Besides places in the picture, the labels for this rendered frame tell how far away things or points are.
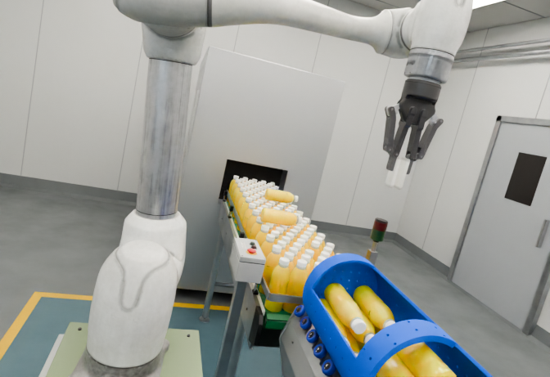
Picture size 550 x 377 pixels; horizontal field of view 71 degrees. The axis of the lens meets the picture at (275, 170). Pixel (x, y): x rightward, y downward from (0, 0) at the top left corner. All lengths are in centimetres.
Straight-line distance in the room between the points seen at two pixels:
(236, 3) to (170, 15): 12
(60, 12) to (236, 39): 213
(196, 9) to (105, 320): 61
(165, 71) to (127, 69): 448
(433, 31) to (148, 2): 54
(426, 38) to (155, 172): 66
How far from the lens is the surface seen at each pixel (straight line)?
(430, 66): 86
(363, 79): 601
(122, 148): 546
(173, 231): 97
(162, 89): 92
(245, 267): 148
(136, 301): 81
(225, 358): 177
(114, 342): 86
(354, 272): 140
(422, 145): 90
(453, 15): 88
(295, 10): 81
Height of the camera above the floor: 164
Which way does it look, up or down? 9 degrees down
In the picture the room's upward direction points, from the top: 13 degrees clockwise
